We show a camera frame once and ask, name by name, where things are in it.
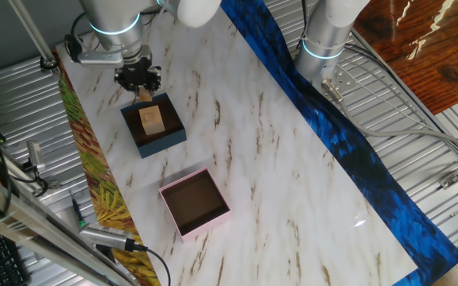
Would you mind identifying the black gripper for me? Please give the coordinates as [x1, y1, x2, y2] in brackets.
[114, 57, 162, 96]

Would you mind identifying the dark blue open box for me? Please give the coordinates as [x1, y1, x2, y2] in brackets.
[120, 92, 188, 159]

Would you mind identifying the pink open box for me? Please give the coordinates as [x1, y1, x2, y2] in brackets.
[158, 166, 232, 243]

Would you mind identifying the large wooden block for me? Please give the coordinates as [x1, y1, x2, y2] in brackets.
[138, 105, 166, 136]

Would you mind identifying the yellow green painted cloth strip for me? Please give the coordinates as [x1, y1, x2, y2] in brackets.
[53, 49, 162, 286]

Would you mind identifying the grey metal pole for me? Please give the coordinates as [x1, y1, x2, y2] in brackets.
[8, 0, 59, 72]

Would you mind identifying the metal clamp tool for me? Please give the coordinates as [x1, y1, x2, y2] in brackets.
[26, 141, 46, 172]

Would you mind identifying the green black screwdriver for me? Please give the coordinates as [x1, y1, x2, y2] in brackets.
[72, 197, 87, 230]

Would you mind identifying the white marble pattern board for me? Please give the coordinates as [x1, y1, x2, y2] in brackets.
[56, 0, 419, 286]

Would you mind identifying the blue painted cloth strip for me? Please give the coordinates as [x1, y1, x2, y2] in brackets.
[220, 0, 458, 286]

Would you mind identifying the brown wooden table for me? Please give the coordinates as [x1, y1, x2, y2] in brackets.
[351, 0, 458, 116]

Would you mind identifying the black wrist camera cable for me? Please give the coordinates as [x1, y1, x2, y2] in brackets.
[64, 11, 87, 64]

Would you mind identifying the black small camera cable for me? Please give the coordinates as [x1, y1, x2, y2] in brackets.
[12, 162, 50, 199]

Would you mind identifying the silver ribbed camera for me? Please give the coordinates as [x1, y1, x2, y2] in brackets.
[78, 222, 134, 252]

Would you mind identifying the black ribbed camera cable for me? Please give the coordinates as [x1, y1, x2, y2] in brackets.
[125, 239, 173, 286]

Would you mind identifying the aluminium frame beam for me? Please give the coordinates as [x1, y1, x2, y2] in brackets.
[0, 164, 138, 286]

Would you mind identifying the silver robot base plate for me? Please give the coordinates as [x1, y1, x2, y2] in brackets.
[312, 63, 359, 95]

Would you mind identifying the black base cable bundle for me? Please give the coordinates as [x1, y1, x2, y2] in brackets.
[343, 42, 458, 162]

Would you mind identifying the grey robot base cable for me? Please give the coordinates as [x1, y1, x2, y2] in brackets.
[320, 79, 458, 160]

